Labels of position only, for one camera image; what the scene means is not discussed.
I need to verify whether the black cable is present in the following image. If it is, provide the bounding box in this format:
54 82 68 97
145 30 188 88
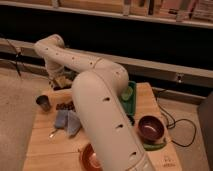
155 88 198 149
6 39 54 84

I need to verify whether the blue folded cloth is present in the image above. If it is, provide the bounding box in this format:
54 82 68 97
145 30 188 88
54 110 81 137

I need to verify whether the metal spoon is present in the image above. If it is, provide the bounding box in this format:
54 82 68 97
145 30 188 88
49 129 58 138

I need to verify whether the dark purple bowl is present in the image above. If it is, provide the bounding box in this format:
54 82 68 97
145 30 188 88
138 116 164 142

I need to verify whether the small green cup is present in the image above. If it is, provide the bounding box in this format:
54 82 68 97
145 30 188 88
121 86 133 101

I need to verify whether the green plate under bowl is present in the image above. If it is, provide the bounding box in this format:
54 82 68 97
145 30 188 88
142 139 167 151

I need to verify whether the orange bowl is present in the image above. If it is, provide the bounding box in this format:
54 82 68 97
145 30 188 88
79 143 102 171

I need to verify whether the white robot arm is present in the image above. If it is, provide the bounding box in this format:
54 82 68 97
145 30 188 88
34 34 156 171

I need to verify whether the small metal cup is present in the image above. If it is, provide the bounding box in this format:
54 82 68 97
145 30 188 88
36 95 51 112

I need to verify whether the wooden board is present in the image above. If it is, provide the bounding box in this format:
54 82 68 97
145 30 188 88
23 83 182 171

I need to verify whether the black cable left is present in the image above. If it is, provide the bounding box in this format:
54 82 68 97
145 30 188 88
6 39 54 84

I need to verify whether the black cable right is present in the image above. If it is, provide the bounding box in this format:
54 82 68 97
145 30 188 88
155 88 198 149

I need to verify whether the green plastic tray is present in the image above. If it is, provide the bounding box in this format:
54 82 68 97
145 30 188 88
120 81 137 116

